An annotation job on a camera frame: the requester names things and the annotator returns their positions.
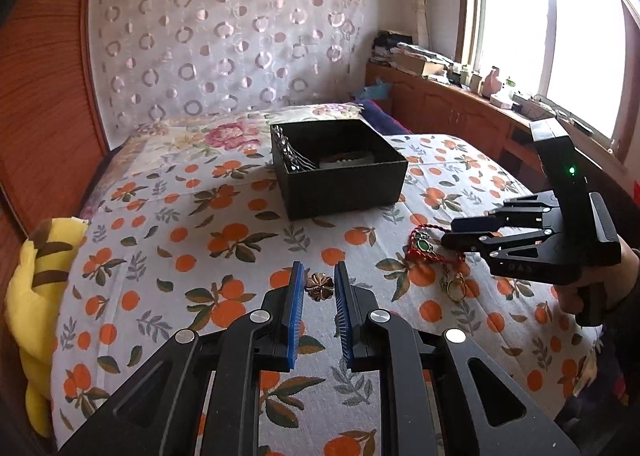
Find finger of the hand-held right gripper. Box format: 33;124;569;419
440;226;551;261
450;196;553;237

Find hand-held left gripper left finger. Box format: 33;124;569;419
57;261;307;456

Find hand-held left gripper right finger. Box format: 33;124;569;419
334;261;583;456

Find red braided cord bracelet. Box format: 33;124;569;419
407;227;468;267

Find gold ring keychain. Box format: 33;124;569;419
440;268;469;299

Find bronze flower brooch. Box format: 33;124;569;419
305;272;335;301

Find black square box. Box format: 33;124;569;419
270;118;410;221

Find pale green jade bangle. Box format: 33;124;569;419
319;151;376;170

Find silver chain bracelet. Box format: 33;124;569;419
272;125;319;173

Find person's right forearm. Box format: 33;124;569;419
552;281;640;442

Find person's right hand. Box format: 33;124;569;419
554;237;640;315

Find long wooden cabinet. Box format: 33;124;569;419
365;60;640;247

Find pink figurine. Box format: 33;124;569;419
482;66;504;96

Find navy blue blanket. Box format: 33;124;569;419
360;100;413;137

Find open cardboard box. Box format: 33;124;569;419
395;53;448;77

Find teal cloth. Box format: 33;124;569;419
352;76;391;101

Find wood-framed window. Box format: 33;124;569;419
460;0;640;151

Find floral quilt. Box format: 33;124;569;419
80;103;366;221

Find pile of folded clothes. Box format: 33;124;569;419
372;30;416;67

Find yellow plush toy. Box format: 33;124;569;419
5;217;88;437

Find brown wooden wardrobe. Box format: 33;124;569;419
0;0;108;247

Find sheer circle-patterned wall curtain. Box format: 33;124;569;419
90;0;368;131

